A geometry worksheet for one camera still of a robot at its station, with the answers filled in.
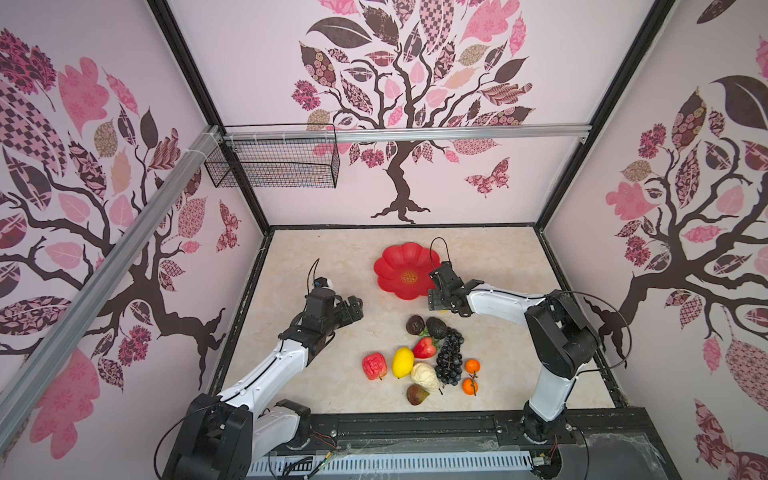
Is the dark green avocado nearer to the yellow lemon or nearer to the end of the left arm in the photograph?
the yellow lemon

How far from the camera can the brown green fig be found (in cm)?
77

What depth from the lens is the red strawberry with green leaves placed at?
0.85m

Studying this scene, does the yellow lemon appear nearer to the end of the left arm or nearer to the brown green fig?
the brown green fig

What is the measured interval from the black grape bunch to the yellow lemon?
3.1 inches

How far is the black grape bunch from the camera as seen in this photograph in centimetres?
81
